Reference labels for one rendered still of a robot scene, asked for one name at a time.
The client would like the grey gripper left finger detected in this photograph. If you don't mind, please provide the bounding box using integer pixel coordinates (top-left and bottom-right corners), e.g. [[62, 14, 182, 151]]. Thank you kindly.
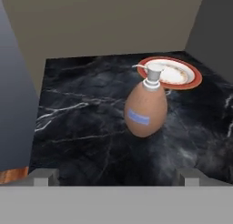
[[18, 168, 61, 187]]

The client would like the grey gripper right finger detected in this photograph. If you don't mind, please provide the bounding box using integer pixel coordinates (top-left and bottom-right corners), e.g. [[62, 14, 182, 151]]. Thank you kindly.
[[176, 168, 226, 187]]

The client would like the dark grey cabinet door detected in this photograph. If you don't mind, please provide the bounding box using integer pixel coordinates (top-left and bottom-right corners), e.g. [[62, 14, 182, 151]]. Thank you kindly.
[[0, 0, 40, 185]]

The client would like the brown soap dispenser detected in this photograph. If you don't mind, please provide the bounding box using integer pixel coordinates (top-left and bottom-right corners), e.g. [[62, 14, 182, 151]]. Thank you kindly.
[[123, 62, 168, 138]]

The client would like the dark grey cabinet side panel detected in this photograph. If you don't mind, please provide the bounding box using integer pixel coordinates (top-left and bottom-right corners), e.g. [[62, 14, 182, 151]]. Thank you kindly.
[[185, 0, 233, 83]]

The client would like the red-rimmed white plate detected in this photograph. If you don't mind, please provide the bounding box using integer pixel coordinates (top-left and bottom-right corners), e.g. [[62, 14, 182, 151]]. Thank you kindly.
[[137, 56, 203, 91]]

